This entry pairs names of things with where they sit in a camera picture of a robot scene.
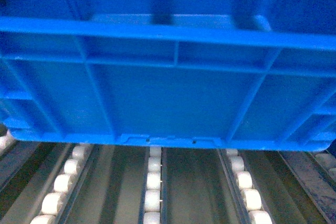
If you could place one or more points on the large blue plastic crate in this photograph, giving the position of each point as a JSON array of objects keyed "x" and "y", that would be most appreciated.
[{"x": 245, "y": 74}]

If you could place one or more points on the steel roller flow shelf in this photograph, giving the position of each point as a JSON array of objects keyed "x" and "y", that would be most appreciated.
[{"x": 82, "y": 183}]

